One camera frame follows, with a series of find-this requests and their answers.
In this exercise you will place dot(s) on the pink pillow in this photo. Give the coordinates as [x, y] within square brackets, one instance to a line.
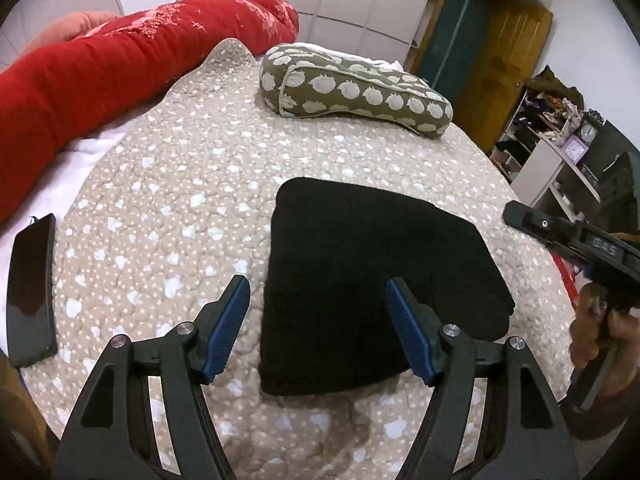
[65, 27]

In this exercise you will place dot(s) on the dark green door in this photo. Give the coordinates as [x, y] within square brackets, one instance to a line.
[450, 30]

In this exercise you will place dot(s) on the dark ornate clock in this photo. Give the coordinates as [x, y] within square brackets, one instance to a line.
[590, 130]

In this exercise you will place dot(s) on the beige dotted quilted blanket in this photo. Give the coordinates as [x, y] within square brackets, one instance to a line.
[175, 185]

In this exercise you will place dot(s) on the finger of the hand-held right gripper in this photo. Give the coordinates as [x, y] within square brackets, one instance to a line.
[540, 225]

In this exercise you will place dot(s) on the red floral bolster quilt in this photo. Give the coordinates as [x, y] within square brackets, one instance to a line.
[100, 70]

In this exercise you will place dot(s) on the white bed sheet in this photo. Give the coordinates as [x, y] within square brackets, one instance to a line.
[65, 180]

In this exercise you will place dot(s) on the person's right hand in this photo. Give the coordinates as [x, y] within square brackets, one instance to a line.
[625, 327]

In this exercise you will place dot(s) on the black smartphone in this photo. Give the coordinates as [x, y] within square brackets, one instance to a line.
[31, 290]

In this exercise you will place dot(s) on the black pants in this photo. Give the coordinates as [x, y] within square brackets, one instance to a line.
[350, 260]

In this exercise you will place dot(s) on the purple square clock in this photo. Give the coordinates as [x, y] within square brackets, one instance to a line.
[575, 151]

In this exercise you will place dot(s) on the cluttered shelf rack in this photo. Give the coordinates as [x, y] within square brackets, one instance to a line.
[535, 115]

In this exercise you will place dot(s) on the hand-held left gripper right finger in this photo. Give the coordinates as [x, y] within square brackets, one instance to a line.
[410, 332]

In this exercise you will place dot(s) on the white shelving unit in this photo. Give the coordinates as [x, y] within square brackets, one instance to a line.
[545, 170]

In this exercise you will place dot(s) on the olive pillow with white pattern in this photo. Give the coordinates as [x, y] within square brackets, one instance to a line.
[350, 95]

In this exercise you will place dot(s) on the yellow wooden door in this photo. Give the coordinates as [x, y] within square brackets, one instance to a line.
[500, 75]

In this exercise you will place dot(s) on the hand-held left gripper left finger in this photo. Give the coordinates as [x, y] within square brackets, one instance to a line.
[225, 332]

